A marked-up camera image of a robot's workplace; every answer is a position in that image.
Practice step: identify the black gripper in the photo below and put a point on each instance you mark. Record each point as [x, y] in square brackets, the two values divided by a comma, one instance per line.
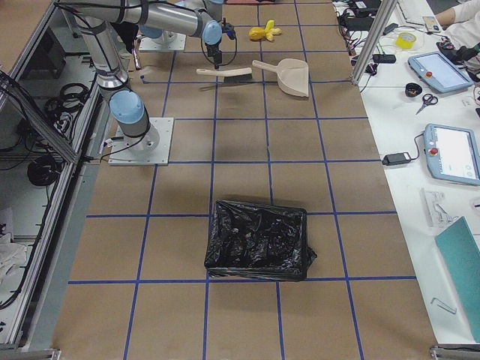
[212, 49]

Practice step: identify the beige hand brush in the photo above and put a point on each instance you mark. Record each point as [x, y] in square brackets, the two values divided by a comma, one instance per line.
[240, 75]

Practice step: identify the beige plastic dustpan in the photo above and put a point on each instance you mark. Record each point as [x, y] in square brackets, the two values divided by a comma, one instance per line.
[292, 75]

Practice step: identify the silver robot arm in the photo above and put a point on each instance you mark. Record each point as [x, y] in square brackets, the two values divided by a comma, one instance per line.
[95, 19]
[158, 35]

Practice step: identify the black lined trash bin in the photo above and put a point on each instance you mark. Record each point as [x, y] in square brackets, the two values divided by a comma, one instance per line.
[258, 241]

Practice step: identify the yellow tape roll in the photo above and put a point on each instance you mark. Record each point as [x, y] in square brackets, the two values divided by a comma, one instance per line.
[405, 40]

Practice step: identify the black power adapter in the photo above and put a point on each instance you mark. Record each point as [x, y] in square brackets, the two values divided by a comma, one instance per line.
[396, 159]

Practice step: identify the black scissors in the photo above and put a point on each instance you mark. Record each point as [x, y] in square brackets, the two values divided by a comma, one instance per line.
[427, 100]

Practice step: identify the upper teach pendant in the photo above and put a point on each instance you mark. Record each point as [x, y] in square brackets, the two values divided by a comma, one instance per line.
[439, 73]

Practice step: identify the teach pendant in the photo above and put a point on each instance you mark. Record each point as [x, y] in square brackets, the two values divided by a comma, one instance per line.
[451, 154]
[439, 73]

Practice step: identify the lower teach pendant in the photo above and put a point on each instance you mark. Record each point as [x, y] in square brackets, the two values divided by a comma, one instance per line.
[451, 154]

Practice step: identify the metal allen key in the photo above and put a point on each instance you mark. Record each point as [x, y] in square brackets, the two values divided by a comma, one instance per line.
[441, 304]

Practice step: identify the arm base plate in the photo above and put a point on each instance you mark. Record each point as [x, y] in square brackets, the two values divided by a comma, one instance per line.
[147, 45]
[154, 148]

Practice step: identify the aluminium frame post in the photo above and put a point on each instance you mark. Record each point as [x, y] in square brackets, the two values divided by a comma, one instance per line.
[380, 22]

